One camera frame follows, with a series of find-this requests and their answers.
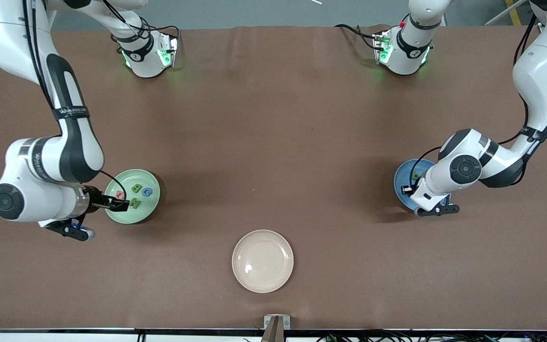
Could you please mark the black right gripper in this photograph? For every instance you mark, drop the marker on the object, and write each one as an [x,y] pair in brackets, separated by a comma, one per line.
[95,197]

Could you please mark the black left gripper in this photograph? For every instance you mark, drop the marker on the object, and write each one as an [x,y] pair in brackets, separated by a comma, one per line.
[413,188]

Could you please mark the red capital letter Q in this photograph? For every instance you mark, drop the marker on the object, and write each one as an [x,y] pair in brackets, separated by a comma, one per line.
[118,193]

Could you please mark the green capital letter N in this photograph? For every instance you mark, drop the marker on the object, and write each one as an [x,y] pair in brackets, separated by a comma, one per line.
[135,203]

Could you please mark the green lowercase letter b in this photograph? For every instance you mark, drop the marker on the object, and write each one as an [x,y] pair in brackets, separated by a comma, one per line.
[416,175]

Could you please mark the green capital letter B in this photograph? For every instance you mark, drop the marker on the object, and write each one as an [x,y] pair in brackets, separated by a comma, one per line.
[136,188]

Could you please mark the blue capital letter G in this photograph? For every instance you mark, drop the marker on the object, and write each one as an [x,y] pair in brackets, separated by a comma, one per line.
[143,192]

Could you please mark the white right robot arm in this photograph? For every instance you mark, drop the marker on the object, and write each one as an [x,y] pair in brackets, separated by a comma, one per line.
[7,28]

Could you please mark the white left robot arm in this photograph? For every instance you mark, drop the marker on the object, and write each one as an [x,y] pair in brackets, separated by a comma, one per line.
[544,71]

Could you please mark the blue plate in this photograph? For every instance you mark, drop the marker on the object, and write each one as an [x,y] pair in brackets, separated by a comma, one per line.
[404,173]

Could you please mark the light green plate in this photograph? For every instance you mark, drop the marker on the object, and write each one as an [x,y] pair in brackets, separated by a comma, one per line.
[145,213]

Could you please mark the beige plate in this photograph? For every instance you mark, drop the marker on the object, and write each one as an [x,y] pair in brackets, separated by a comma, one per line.
[262,261]

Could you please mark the metal base connector box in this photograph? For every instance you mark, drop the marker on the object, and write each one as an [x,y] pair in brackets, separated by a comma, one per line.
[166,52]

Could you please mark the brown table mat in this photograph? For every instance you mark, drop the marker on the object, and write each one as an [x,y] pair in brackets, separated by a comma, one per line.
[264,71]

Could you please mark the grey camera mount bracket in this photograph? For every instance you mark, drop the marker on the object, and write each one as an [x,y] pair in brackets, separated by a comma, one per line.
[276,327]

